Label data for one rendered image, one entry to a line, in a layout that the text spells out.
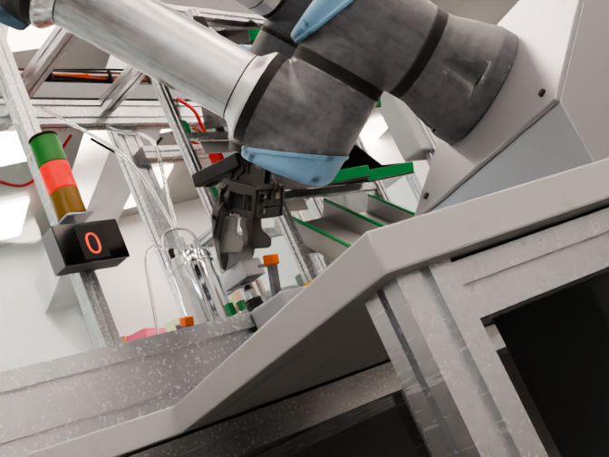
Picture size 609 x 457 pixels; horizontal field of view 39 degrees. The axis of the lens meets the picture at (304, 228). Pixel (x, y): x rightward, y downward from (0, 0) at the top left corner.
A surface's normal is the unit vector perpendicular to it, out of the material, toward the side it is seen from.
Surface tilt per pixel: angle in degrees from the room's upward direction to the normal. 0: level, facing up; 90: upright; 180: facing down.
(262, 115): 117
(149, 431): 90
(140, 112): 90
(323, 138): 128
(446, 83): 110
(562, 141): 90
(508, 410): 90
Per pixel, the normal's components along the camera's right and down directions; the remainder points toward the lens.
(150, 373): 0.62, -0.46
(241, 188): -0.67, 0.10
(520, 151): -0.84, 0.25
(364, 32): 0.07, 0.21
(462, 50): -0.03, -0.25
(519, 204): 0.38, -0.40
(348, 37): -0.17, 0.12
